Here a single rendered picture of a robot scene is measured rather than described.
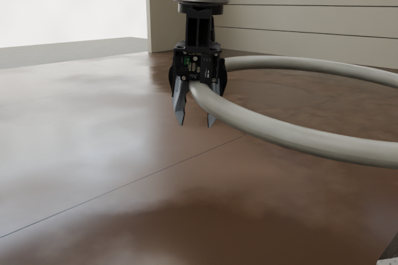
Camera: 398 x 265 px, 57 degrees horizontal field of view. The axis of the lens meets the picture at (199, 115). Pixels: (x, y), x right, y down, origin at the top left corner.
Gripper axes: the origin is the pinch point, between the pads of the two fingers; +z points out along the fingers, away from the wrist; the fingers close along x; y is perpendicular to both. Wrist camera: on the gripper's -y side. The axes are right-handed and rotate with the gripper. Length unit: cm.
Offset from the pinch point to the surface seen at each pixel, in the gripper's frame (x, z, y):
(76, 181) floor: -81, 102, -135
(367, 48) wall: 260, 77, -587
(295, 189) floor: 56, 94, -134
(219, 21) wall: 0, 71, -810
